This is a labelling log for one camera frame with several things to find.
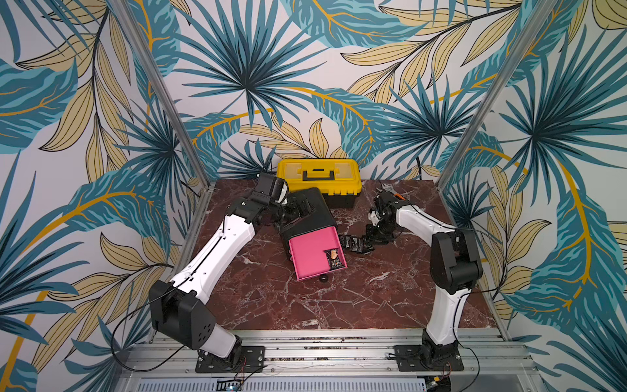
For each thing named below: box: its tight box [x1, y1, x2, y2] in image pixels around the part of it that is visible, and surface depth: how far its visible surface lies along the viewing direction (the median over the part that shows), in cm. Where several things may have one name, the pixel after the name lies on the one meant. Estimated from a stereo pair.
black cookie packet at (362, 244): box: [351, 235, 375, 255], surface depth 99 cm
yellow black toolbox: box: [275, 159, 363, 209], surface depth 102 cm
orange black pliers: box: [382, 183, 408, 201], surface depth 119 cm
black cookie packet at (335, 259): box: [323, 247, 346, 271], surface depth 83 cm
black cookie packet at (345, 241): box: [338, 234, 352, 250], surface depth 100 cm
